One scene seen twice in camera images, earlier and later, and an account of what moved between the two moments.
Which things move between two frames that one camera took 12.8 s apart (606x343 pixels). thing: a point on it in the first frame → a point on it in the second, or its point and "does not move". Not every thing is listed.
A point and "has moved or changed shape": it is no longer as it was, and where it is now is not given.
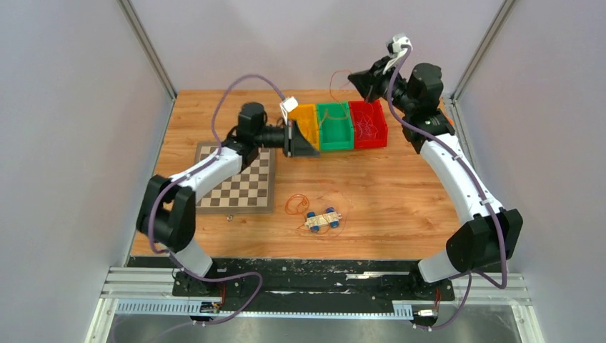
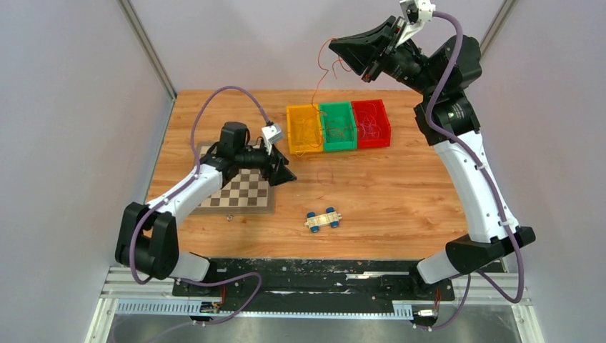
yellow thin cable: [311, 129] has moved or changed shape
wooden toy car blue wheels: [330, 216] does not move
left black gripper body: [288, 146] → [269, 168]
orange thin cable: [298, 196] → [326, 73]
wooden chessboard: [252, 191] does not move
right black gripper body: [384, 79] → [404, 63]
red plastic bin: [369, 124] does not move
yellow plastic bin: [306, 116] does not move
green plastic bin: [336, 126] does not move
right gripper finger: [366, 83] → [360, 53]
